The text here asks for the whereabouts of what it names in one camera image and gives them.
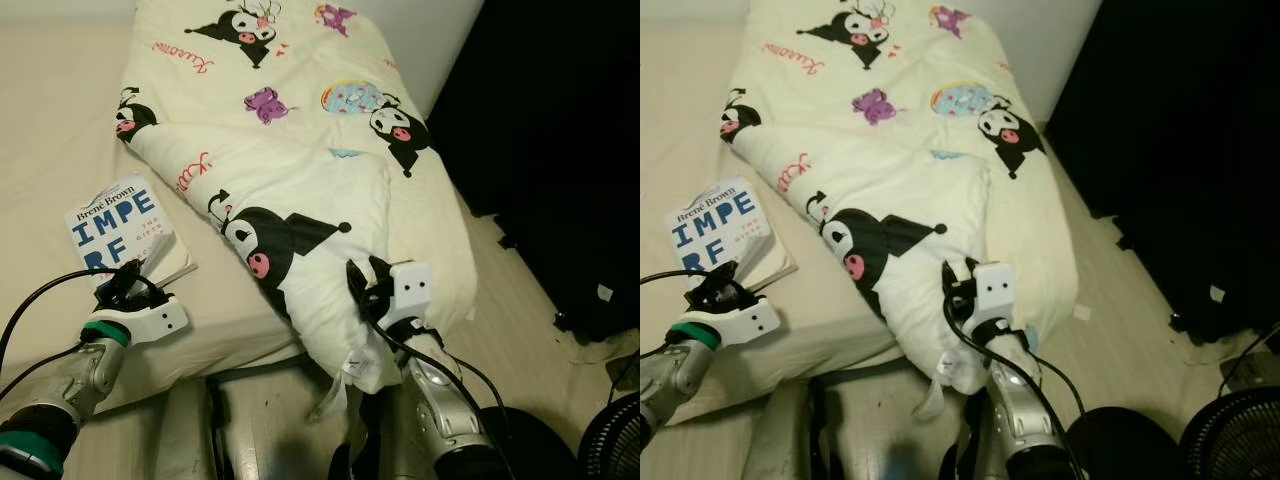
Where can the white book with blue letters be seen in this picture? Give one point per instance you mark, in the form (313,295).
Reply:
(120,225)
(725,225)

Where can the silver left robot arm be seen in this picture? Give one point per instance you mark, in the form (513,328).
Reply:
(670,375)
(60,385)

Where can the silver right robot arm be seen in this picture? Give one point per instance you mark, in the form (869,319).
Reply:
(440,410)
(1020,410)

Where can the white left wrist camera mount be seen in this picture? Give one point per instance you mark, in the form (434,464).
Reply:
(745,320)
(150,320)

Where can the black floor fan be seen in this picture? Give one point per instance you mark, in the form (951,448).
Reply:
(610,445)
(1230,440)

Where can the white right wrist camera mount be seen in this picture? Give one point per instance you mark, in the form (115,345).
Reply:
(995,292)
(412,290)

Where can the black wardrobe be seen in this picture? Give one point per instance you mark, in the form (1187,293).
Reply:
(550,150)
(1170,150)

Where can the cream cartoon print blanket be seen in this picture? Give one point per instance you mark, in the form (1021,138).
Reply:
(300,150)
(900,150)

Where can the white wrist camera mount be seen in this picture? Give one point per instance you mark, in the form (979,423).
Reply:
(412,290)
(745,320)
(150,320)
(995,292)

